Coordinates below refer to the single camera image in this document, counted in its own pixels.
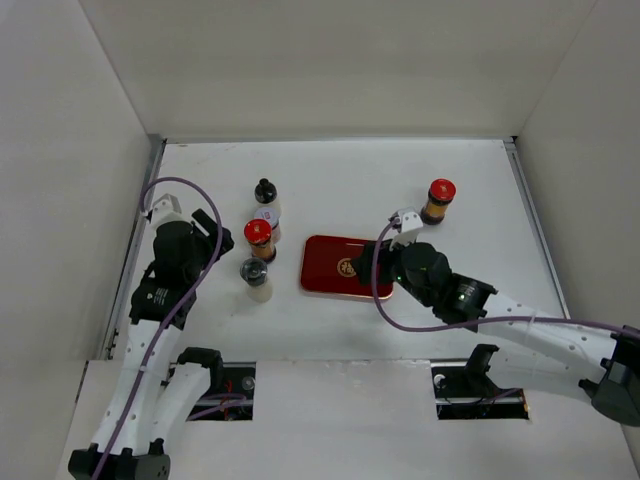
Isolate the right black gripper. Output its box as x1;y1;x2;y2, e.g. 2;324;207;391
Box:
351;230;435;307

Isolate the red lid sauce jar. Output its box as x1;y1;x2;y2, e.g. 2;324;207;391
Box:
420;178;456;225
244;218;276;263

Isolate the black cap salt grinder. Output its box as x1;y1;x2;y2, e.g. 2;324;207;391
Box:
254;178;282;215

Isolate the white lid spice jar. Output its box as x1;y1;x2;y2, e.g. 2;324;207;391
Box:
254;207;281;243

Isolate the clear lid salt shaker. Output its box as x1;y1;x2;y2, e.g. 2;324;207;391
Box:
240;258;273;303

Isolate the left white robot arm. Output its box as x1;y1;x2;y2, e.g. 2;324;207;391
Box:
68;208;234;479

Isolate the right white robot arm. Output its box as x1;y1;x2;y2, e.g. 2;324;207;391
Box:
352;242;639;427

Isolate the red rectangular tray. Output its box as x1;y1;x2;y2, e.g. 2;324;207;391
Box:
300;235;373;300

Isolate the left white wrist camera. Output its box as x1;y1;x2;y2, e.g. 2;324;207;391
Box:
147;194;184;230

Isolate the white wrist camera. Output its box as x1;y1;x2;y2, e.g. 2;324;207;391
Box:
389;207;424;251
147;194;184;230

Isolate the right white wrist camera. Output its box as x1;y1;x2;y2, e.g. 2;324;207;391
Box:
389;207;424;251

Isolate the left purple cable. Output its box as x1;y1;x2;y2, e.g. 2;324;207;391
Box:
89;175;247;480

